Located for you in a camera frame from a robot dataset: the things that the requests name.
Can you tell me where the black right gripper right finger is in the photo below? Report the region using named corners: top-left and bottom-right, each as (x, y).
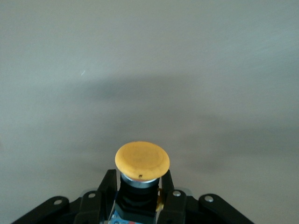
top-left (156, 171), bottom-right (254, 224)

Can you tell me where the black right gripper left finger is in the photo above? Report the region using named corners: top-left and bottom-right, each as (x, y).
top-left (11, 169), bottom-right (117, 224)

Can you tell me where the yellow mushroom push button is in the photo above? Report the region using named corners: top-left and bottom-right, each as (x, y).
top-left (110, 141), bottom-right (171, 224)

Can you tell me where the brown table mat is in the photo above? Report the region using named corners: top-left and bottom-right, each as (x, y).
top-left (0, 0), bottom-right (299, 224)

